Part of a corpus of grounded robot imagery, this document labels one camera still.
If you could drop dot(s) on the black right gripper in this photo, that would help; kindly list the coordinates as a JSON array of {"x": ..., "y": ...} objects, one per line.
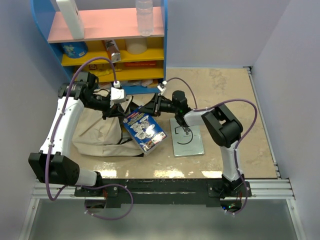
[{"x": 153, "y": 108}]

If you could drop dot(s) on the beige student backpack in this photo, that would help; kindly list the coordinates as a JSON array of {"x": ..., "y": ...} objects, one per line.
[{"x": 94, "y": 136}]

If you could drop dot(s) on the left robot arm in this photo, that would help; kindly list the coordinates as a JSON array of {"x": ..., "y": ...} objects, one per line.
[{"x": 52, "y": 164}]

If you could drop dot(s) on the white round container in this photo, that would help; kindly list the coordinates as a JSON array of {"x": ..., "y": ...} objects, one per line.
[{"x": 136, "y": 46}]

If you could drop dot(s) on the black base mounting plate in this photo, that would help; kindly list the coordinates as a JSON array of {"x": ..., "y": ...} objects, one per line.
[{"x": 164, "y": 191}]

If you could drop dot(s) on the blue snack cup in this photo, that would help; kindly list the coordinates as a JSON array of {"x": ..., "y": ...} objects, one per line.
[{"x": 75, "y": 50}]

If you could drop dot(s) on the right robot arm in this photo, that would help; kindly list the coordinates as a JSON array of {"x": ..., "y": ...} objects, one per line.
[{"x": 224, "y": 128}]

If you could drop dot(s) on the orange flat box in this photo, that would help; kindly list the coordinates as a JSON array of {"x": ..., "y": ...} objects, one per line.
[{"x": 140, "y": 64}]

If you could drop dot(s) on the white rectangular bottle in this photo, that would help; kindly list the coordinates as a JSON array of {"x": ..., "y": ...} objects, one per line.
[{"x": 72, "y": 18}]

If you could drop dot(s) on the aluminium rail frame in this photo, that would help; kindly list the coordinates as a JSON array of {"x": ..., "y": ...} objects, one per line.
[{"x": 269, "y": 214}]

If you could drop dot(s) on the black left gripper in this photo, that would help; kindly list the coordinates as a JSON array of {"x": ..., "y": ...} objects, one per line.
[{"x": 114, "y": 111}]

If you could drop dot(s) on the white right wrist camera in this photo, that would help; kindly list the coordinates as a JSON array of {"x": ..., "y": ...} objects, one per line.
[{"x": 162, "y": 87}]

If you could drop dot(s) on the clear plastic water bottle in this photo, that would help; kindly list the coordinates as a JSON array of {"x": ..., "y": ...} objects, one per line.
[{"x": 144, "y": 15}]

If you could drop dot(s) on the brown silver snack packet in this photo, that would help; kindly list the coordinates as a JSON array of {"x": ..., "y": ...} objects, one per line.
[{"x": 112, "y": 50}]

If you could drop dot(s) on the yellow snack packet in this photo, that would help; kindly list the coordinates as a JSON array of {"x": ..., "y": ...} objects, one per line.
[{"x": 100, "y": 72}]

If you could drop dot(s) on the dark blue cover book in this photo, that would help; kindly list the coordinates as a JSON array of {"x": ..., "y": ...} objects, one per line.
[{"x": 144, "y": 130}]

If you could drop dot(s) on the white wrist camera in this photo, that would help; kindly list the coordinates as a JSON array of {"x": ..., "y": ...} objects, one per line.
[
  {"x": 117, "y": 95},
  {"x": 162, "y": 87}
]

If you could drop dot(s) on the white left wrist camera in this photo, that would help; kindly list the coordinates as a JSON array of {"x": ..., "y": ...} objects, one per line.
[{"x": 117, "y": 95}]

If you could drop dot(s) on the colourful wooden shelf unit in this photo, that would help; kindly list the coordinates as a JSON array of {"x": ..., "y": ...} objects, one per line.
[{"x": 103, "y": 24}]

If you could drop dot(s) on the pale blue hardcover book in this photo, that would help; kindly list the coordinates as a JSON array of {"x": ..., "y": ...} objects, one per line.
[{"x": 186, "y": 143}]

